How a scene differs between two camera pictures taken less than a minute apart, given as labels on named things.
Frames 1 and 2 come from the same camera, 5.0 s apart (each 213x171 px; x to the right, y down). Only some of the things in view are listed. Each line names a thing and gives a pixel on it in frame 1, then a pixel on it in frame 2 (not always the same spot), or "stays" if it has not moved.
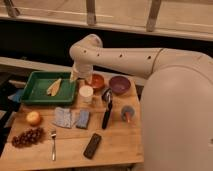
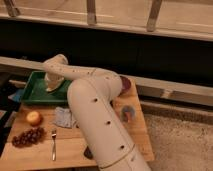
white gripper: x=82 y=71 → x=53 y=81
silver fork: x=54 y=152 stays
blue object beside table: x=16 y=96 stays
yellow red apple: x=33 y=118 stays
